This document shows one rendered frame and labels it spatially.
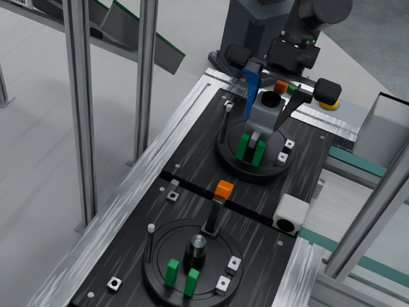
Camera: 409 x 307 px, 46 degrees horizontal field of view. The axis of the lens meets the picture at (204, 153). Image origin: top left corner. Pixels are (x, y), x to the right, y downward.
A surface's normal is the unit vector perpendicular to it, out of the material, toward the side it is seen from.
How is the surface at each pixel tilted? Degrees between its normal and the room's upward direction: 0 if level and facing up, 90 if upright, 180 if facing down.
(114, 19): 90
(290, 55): 63
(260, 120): 90
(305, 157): 0
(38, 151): 0
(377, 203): 90
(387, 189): 90
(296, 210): 0
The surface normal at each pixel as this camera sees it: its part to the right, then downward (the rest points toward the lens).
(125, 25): 0.82, 0.50
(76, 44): -0.41, 0.64
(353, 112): 0.14, -0.66
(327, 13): 0.13, 0.09
